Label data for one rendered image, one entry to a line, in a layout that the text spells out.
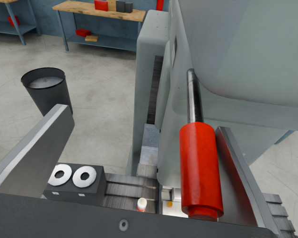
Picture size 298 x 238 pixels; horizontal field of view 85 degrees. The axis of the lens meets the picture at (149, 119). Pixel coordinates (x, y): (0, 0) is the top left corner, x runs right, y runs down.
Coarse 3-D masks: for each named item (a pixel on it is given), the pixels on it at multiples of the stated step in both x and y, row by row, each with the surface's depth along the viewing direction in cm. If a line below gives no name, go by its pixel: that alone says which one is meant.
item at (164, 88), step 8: (168, 48) 48; (168, 56) 44; (168, 64) 41; (168, 72) 42; (160, 80) 57; (168, 80) 43; (160, 88) 51; (168, 88) 45; (160, 96) 49; (160, 104) 50; (160, 112) 52; (160, 120) 54; (160, 128) 57
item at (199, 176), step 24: (192, 72) 16; (192, 96) 13; (192, 120) 11; (192, 144) 9; (192, 168) 8; (216, 168) 8; (192, 192) 8; (216, 192) 8; (192, 216) 7; (216, 216) 7
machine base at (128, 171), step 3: (129, 153) 184; (129, 156) 180; (129, 159) 177; (129, 162) 174; (129, 165) 172; (126, 168) 171; (129, 168) 170; (126, 171) 167; (129, 171) 167; (126, 174) 165; (129, 174) 165
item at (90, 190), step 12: (60, 168) 67; (72, 168) 69; (84, 168) 68; (96, 168) 70; (60, 180) 63; (72, 180) 65; (84, 180) 64; (96, 180) 66; (48, 192) 63; (60, 192) 63; (72, 192) 62; (84, 192) 62; (96, 192) 63; (96, 204) 72
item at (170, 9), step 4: (172, 0) 66; (172, 4) 63; (168, 8) 92; (172, 8) 60; (168, 12) 86; (172, 12) 57; (168, 16) 81; (168, 20) 75; (168, 24) 71; (168, 28) 67; (168, 32) 64; (168, 36) 61; (168, 40) 59
